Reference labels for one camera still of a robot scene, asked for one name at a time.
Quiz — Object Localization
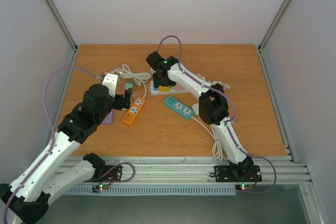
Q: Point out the yellow cube socket adapter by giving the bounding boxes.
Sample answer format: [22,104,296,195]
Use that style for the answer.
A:
[159,86,175,92]

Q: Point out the pink cube socket adapter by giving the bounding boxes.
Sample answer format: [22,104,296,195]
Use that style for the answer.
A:
[174,84,185,91]

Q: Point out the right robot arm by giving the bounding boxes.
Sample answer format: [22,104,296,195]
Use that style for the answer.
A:
[146,51,254,181]

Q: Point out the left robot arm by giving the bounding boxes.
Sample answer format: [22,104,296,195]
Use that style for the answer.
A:
[1,84,130,223]

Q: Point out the green small plug adapter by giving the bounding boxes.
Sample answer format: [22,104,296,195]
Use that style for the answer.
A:
[124,81,134,90]

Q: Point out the white round plug charger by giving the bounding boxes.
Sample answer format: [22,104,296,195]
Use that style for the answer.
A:
[192,103,199,114]

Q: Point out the orange power strip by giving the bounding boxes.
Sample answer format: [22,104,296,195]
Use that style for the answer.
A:
[122,97,146,126]

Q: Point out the white long power strip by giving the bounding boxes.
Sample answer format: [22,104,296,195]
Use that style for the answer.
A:
[148,81,189,95]

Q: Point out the purple power strip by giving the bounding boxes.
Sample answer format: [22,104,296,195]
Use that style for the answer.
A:
[102,111,113,125]

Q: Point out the teal power strip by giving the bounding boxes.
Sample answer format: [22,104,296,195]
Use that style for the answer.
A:
[164,96,194,120]

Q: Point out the white coiled cord left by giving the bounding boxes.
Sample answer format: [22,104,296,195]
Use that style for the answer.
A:
[104,63,152,99]

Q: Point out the white coiled cord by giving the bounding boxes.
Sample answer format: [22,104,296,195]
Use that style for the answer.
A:
[104,63,152,99]
[193,115,237,161]

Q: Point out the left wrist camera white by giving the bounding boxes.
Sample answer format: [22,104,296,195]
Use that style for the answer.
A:
[102,73,119,97]

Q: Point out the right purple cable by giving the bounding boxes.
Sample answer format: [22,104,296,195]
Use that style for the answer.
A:
[157,35,278,195]

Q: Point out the purple cable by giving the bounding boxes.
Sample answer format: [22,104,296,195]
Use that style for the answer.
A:
[2,66,103,222]
[157,35,278,195]

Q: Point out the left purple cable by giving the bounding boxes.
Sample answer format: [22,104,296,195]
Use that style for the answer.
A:
[2,66,103,222]

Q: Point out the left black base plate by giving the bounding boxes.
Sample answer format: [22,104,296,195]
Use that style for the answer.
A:
[86,165,123,183]

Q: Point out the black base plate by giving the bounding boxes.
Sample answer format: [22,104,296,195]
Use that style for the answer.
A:
[211,165,262,183]
[86,165,123,183]

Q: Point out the aluminium rail frame front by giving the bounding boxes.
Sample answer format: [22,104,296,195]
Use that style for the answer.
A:
[57,155,313,186]

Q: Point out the white coiled cord right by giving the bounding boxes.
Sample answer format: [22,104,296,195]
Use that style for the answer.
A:
[193,115,237,161]

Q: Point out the grey slotted cable duct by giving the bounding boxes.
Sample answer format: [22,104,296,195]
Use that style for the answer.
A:
[66,184,236,196]

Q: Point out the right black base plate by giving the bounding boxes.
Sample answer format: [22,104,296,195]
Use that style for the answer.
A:
[211,165,262,183]

